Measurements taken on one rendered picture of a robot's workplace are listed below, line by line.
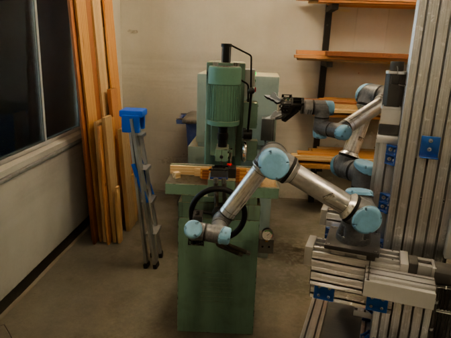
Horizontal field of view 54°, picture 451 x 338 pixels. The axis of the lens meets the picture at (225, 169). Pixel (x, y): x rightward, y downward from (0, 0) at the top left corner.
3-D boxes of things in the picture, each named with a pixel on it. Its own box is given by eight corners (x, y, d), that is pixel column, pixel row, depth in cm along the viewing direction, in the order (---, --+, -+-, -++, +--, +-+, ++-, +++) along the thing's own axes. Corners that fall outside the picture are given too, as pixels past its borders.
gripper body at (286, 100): (280, 93, 222) (304, 94, 221) (278, 104, 229) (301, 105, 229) (280, 105, 218) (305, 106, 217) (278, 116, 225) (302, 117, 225)
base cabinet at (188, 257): (176, 331, 256) (176, 217, 236) (186, 279, 311) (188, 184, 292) (253, 335, 255) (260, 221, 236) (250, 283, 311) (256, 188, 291)
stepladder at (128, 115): (137, 270, 325) (116, 110, 294) (145, 254, 350) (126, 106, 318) (159, 269, 324) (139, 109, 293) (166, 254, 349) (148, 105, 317)
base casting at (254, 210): (177, 217, 237) (177, 201, 234) (188, 184, 292) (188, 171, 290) (260, 220, 236) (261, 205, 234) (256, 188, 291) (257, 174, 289)
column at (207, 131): (203, 183, 267) (205, 61, 248) (205, 172, 289) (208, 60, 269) (239, 184, 267) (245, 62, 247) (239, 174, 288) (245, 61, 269)
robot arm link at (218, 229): (233, 220, 189) (207, 216, 190) (231, 231, 178) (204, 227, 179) (230, 237, 191) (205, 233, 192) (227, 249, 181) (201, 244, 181)
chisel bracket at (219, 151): (215, 163, 240) (215, 149, 238) (216, 157, 254) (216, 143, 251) (228, 164, 240) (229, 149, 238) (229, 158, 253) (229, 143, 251)
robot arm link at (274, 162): (381, 204, 181) (268, 136, 178) (391, 218, 167) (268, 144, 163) (364, 227, 184) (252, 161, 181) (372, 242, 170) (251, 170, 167)
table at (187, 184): (161, 200, 224) (161, 188, 223) (170, 182, 254) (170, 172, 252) (280, 205, 223) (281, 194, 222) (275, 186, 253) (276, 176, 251)
